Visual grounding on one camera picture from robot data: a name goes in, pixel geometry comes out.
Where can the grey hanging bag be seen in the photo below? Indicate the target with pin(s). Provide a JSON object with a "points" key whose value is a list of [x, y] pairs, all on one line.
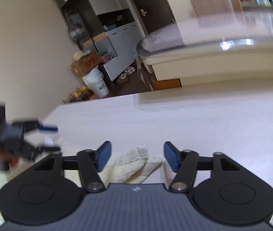
{"points": [[75, 27]]}

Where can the blue tray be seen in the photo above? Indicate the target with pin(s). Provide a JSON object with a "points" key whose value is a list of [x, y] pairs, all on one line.
{"points": [[111, 26]]}

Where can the straw hat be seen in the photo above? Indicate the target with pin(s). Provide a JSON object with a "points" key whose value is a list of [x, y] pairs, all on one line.
{"points": [[80, 54]]}

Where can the dark brown door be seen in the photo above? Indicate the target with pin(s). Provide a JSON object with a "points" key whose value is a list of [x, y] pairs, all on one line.
{"points": [[151, 2]]}

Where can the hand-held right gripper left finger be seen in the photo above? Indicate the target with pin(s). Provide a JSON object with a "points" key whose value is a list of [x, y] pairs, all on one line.
{"points": [[104, 155]]}

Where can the light wood shelf unit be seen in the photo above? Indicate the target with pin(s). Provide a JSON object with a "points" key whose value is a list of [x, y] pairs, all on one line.
{"points": [[238, 3]]}

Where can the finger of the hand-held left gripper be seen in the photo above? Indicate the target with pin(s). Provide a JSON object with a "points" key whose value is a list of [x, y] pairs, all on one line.
{"points": [[47, 148], [48, 128]]}

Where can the cooking oil bottle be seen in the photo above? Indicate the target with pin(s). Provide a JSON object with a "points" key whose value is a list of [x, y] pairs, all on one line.
{"points": [[64, 101], [80, 93], [72, 97], [88, 93]]}

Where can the row of shoes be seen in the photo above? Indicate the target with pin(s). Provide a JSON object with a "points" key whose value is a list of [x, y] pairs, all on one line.
{"points": [[126, 73]]}

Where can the pile of colourful bags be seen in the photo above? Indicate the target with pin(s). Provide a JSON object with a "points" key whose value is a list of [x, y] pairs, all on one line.
{"points": [[105, 56]]}

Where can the cardboard box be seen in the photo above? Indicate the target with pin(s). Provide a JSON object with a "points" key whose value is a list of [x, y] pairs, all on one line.
{"points": [[86, 65]]}

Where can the quilted beige chair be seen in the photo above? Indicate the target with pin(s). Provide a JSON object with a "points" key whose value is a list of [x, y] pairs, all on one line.
{"points": [[211, 4]]}

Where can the cream terry towel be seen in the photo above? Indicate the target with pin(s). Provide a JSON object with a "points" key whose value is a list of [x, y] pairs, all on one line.
{"points": [[131, 166]]}

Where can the white and dark cabinet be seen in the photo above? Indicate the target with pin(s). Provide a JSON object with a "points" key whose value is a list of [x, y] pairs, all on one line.
{"points": [[122, 43]]}

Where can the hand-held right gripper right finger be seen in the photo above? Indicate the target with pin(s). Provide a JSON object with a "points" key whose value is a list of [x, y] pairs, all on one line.
{"points": [[171, 156]]}

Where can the white plastic bucket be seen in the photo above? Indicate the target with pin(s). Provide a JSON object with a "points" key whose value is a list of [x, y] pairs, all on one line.
{"points": [[96, 83]]}

